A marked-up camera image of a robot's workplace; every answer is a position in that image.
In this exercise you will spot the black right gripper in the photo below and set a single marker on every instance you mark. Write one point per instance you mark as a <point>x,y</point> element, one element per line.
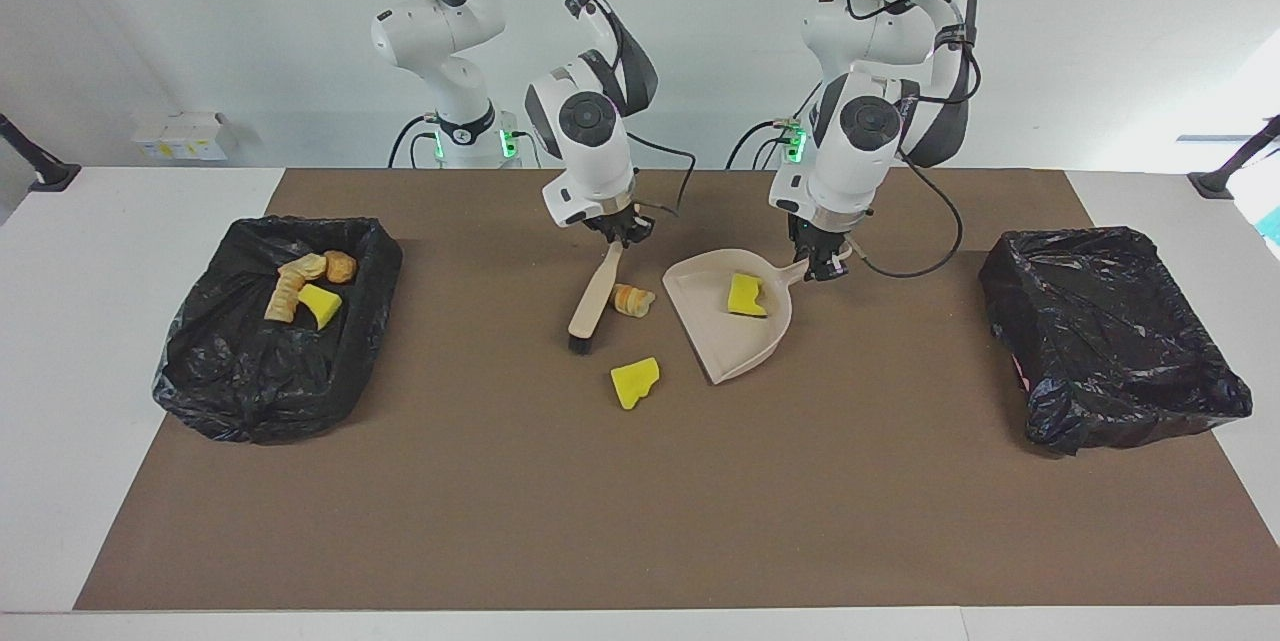
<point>620,223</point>

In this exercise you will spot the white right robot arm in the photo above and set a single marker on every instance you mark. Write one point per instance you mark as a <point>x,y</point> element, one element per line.
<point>590,151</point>

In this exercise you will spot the brown table mat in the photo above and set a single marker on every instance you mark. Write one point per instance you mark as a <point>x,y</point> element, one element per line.
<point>640,541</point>

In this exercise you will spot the yellow green sponge piece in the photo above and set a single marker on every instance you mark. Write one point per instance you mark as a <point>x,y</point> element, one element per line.
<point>320,306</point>

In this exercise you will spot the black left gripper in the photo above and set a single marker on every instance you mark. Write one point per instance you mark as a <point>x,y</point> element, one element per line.
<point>818,241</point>

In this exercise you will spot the beige plastic dustpan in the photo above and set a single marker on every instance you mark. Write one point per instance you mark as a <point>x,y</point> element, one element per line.
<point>720,331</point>

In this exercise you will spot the short toy croissant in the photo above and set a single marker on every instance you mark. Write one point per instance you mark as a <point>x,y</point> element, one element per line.
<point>303,267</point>

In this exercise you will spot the teal plastic object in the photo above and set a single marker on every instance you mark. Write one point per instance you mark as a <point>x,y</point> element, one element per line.
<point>1272,226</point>

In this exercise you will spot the beige brush black bristles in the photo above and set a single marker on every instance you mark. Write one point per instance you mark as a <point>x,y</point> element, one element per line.
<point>595,301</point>

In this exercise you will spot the black bag lined bin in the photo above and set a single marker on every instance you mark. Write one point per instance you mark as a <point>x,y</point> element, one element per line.
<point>1100,351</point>
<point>250,381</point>

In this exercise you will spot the long toy croissant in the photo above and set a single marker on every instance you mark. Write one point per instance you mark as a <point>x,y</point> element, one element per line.
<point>283,299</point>

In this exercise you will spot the small toy croissant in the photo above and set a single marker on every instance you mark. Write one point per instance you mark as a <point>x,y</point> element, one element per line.
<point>633,301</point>

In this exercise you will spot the round brown toy bun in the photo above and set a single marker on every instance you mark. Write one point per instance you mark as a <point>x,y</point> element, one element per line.
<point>340,266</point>

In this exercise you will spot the white cardboard box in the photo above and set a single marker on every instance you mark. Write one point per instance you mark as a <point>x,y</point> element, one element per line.
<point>185,136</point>

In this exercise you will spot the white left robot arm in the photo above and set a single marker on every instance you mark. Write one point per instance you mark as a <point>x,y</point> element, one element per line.
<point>850,161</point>

